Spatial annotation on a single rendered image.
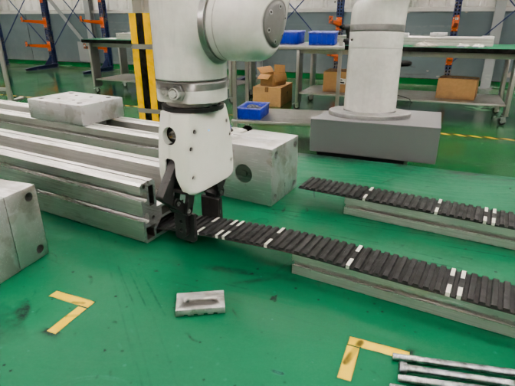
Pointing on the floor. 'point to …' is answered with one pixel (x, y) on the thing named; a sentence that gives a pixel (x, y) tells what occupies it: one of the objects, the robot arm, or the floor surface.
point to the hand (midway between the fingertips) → (199, 218)
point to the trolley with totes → (291, 118)
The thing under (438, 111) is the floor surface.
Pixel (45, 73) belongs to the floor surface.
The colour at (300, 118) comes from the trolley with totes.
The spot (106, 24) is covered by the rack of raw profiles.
